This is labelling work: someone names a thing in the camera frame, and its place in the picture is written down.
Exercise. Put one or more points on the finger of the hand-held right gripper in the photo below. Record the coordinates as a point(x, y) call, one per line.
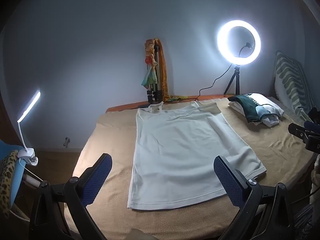
point(298, 131)
point(312, 125)

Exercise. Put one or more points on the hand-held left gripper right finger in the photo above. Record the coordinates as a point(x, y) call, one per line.
point(226, 177)

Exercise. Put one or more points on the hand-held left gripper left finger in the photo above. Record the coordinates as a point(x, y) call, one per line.
point(98, 177)

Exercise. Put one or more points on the white tank top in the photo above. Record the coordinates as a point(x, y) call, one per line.
point(180, 155)

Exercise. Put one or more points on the stack of white folded clothes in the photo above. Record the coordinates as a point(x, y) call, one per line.
point(271, 107)

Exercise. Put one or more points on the beige blanket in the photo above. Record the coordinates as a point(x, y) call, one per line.
point(112, 135)

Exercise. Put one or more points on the green striped pillow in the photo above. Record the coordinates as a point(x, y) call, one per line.
point(290, 80)

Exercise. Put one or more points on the dark green garment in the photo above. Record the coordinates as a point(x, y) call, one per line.
point(250, 110)

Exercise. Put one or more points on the white clip desk lamp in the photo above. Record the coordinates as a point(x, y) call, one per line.
point(25, 152)

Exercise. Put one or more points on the blue chair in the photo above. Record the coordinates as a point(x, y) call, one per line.
point(16, 177)

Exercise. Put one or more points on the leopard print cloth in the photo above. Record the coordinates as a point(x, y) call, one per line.
point(6, 175)

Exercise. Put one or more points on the folded silver tripod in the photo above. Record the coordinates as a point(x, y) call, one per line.
point(153, 96)

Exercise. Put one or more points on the black gooseneck phone holder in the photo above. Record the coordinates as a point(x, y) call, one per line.
point(240, 50)

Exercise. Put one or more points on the colourful patterned scarf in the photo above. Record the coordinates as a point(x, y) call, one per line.
point(150, 77)

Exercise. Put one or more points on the orange scarf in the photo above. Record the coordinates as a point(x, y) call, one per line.
point(163, 75)

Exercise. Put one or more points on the metal wall fixture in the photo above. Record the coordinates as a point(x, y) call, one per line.
point(66, 142)

